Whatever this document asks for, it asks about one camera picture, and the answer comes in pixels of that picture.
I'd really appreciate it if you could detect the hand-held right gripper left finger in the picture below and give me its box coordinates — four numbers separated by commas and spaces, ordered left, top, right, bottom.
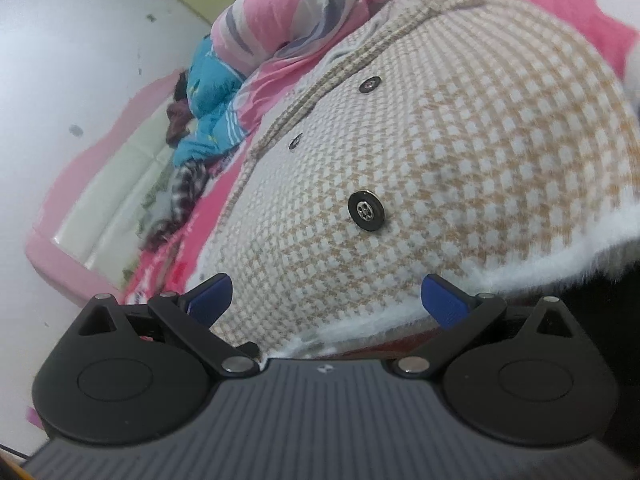
74, 272, 262, 375

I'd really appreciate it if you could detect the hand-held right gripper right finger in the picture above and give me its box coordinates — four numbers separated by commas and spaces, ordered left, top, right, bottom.
391, 273, 582, 380

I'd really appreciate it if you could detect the pink bed headboard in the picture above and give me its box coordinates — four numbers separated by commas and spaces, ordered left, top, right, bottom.
24, 66, 187, 310

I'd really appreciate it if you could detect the beige checked knit cardigan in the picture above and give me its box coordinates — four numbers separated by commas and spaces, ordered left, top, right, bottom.
191, 0, 640, 361

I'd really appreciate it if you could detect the pink floral duvet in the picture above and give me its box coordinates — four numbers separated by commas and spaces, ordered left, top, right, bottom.
209, 0, 473, 77

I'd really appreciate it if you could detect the black white plaid shirt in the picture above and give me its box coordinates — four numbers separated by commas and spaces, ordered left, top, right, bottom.
141, 159, 213, 253

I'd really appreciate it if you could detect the teal patterned quilt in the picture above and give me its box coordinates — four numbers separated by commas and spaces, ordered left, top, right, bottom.
171, 35, 252, 167

